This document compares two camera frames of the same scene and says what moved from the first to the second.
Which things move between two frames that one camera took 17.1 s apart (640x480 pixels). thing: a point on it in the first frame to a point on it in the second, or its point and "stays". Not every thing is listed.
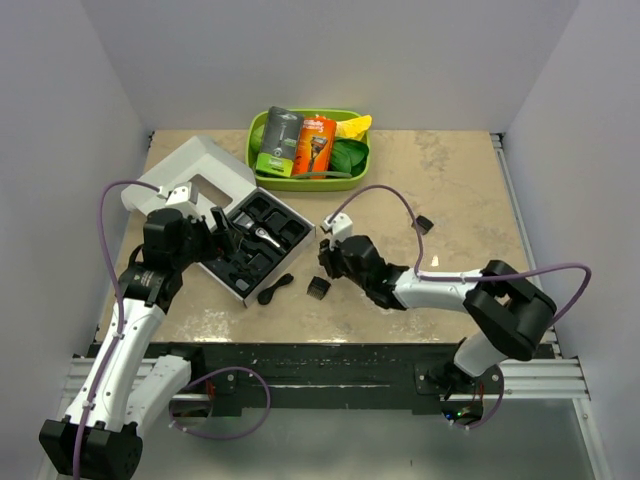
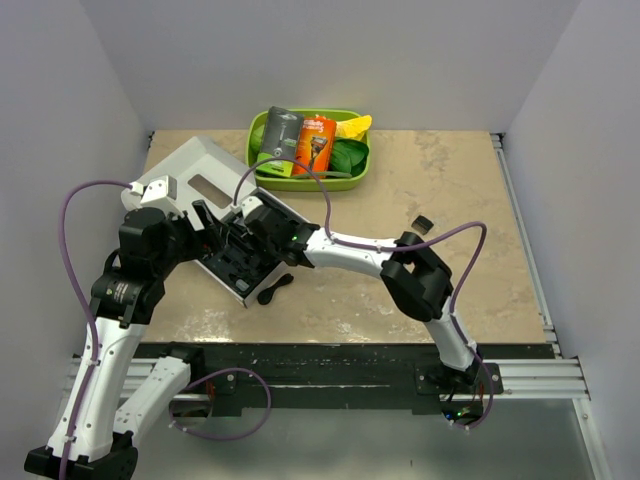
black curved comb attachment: x=265 y=295 stays
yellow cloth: x=354 y=128 stays
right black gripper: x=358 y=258 to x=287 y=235
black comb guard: x=424 y=224 stays
